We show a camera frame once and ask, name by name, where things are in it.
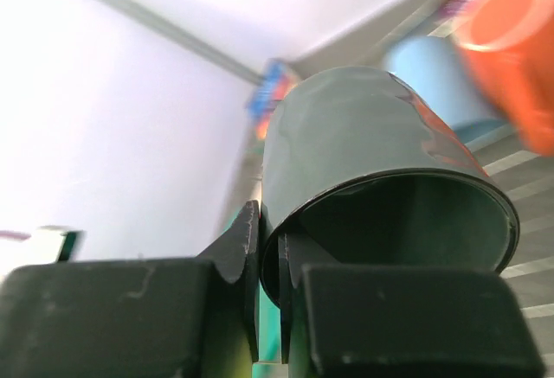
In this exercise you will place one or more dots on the orange mug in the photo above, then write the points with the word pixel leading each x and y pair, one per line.
pixel 507 46

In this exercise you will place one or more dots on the teal hardcover book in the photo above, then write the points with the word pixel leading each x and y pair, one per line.
pixel 268 330

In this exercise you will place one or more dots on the dark grey mug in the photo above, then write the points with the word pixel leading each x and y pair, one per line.
pixel 356 160

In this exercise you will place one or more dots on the light blue cup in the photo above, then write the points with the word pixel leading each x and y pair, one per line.
pixel 432 67

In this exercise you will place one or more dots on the blue sunset cover book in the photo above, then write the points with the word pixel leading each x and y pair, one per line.
pixel 278 81

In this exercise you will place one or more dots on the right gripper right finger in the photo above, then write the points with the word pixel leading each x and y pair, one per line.
pixel 345 320

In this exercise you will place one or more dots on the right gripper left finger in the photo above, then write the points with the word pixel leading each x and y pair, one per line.
pixel 181 317

